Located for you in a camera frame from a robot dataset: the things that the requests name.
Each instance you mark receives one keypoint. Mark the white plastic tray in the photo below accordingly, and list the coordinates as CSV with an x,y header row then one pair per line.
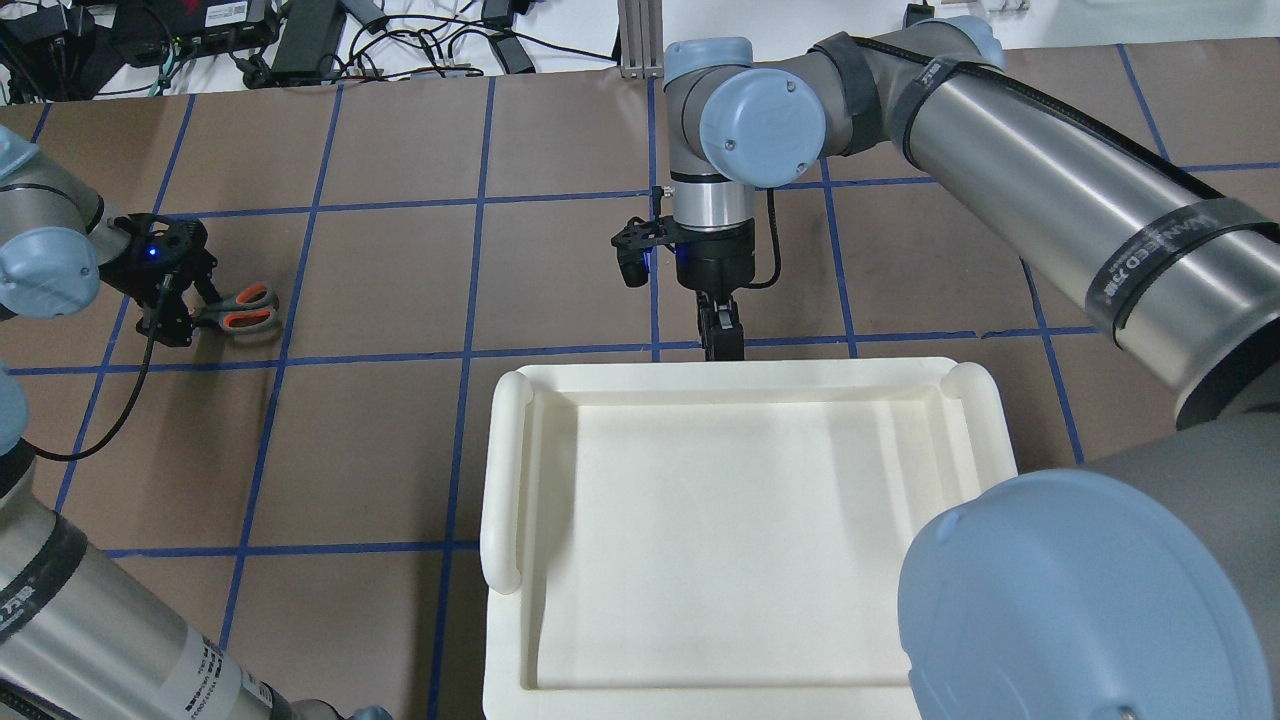
x,y
719,540

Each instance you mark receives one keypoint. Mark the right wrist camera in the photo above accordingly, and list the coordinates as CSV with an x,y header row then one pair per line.
x,y
632,245

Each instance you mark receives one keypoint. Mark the large black power brick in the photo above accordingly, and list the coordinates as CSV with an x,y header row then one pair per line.
x,y
307,48

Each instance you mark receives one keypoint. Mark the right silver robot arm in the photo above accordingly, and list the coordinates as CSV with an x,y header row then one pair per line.
x,y
905,194

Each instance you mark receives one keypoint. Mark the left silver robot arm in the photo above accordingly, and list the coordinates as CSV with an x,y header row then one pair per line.
x,y
82,637

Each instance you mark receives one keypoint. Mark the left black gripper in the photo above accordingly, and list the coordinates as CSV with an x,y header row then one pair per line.
x,y
127,264

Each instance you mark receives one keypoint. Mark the grey orange scissors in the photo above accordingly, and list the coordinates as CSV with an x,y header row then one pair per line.
x,y
254,310

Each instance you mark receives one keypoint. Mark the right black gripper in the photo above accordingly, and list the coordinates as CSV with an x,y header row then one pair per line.
x,y
717,262

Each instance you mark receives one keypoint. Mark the aluminium frame post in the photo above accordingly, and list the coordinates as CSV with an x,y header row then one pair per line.
x,y
640,39

